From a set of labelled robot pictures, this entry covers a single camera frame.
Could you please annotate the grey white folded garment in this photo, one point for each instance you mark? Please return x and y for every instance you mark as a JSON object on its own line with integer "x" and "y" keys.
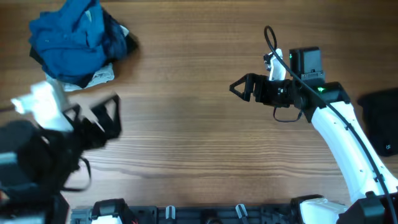
{"x": 103, "y": 75}

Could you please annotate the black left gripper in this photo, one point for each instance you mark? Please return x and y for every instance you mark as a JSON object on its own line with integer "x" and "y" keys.
{"x": 102, "y": 115}

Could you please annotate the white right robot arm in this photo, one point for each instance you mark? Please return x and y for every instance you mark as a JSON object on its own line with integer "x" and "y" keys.
{"x": 372, "y": 188}

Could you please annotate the dark blue folded garment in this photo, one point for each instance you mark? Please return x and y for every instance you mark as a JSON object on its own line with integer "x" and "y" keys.
{"x": 113, "y": 42}

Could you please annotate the blue polo shirt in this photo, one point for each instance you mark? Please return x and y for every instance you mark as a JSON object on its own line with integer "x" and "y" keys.
{"x": 69, "y": 40}

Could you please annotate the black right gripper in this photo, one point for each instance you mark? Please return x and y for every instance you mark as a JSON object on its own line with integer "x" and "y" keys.
{"x": 260, "y": 92}

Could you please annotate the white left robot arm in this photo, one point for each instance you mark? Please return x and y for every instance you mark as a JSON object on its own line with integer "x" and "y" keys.
{"x": 36, "y": 162}

